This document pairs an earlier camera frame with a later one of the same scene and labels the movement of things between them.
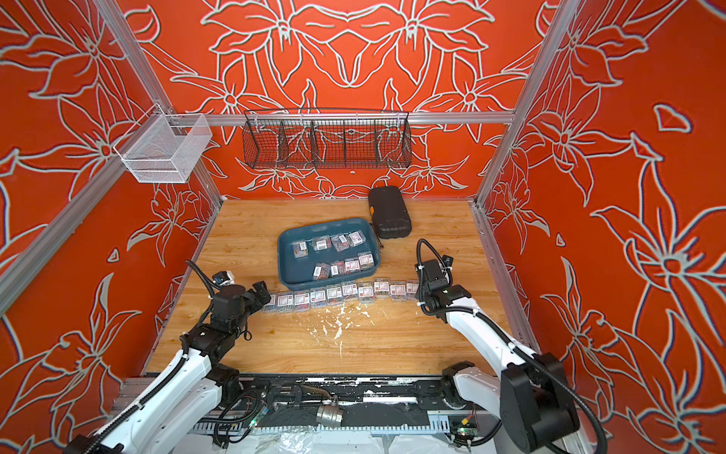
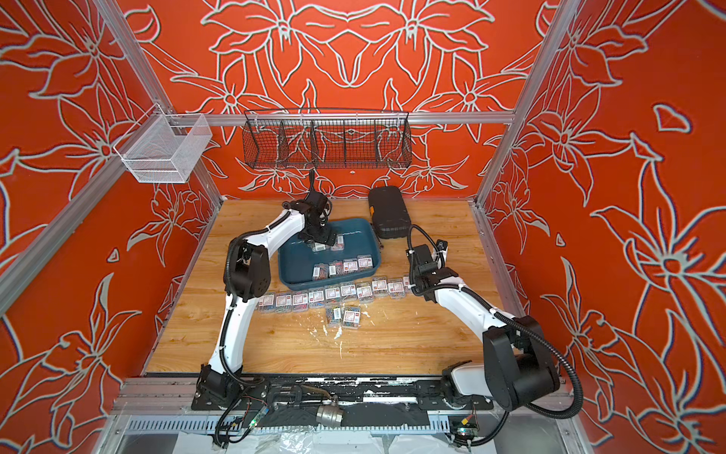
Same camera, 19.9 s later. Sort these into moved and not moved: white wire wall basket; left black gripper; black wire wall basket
Moved: left black gripper
Not moved: white wire wall basket; black wire wall basket
